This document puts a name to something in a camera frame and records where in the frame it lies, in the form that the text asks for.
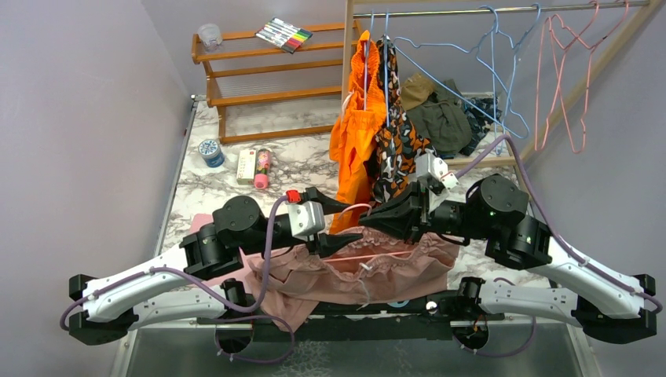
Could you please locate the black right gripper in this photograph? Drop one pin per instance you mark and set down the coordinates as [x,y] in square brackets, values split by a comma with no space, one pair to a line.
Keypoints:
[404,218]

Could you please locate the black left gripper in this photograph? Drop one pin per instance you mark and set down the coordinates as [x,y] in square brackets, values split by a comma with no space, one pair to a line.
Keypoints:
[327,243]

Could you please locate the pink wire hanger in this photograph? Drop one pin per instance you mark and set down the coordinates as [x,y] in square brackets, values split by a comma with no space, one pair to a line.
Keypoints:
[561,48]
[356,257]

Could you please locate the pink shorts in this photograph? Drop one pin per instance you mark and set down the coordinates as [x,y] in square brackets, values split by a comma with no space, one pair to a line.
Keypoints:
[299,281]

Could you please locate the camouflage orange black shorts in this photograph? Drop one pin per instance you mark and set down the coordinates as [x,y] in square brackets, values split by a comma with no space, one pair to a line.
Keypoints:
[398,145]

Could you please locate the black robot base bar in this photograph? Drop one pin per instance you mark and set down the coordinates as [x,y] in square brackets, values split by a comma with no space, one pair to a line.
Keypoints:
[440,316]

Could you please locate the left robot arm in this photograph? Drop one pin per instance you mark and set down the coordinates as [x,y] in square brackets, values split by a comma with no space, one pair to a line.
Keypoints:
[175,284]

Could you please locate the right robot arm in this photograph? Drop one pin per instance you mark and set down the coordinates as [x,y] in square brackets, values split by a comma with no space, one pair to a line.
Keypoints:
[608,306]

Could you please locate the blue hanger holding shorts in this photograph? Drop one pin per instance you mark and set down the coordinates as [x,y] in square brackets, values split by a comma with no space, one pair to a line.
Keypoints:
[382,54]

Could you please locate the clear plastic toy package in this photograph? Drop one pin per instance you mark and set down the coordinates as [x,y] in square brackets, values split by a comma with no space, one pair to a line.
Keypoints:
[399,304]

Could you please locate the olive green garment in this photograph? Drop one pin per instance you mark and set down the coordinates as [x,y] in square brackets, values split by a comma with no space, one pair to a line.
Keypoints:
[441,120]

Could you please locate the pink floral bottle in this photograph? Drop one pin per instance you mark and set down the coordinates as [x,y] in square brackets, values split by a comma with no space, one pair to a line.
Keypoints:
[263,164]

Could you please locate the white rectangular box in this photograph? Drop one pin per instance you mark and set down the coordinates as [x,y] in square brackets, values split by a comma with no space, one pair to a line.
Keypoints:
[246,167]

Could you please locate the pink clipboard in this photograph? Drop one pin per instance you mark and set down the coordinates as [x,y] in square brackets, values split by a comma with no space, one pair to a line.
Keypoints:
[198,221]

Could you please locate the tan folded garment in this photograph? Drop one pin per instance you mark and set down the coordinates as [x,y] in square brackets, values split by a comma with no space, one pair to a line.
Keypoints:
[416,90]

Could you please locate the wooden shelf rack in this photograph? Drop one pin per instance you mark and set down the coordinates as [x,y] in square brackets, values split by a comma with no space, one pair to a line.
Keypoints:
[249,71]

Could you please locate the marker pen set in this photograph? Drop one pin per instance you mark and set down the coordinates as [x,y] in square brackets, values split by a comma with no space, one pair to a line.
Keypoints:
[283,35]

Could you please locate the clear plastic cup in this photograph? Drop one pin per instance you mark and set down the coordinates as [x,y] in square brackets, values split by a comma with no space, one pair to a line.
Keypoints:
[210,36]

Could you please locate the metal hanging rod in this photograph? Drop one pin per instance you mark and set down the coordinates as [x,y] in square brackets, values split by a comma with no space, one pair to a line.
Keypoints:
[517,9]

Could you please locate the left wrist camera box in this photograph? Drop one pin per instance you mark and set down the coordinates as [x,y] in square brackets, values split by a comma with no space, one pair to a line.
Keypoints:
[306,216]

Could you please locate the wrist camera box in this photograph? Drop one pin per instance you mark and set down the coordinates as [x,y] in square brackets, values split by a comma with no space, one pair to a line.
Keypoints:
[433,174]
[306,216]

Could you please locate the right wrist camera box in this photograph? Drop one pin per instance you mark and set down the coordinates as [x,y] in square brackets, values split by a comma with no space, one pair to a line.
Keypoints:
[433,174]

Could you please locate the wooden clothes rack frame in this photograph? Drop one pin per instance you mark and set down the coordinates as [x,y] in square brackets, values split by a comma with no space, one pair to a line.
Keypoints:
[630,29]

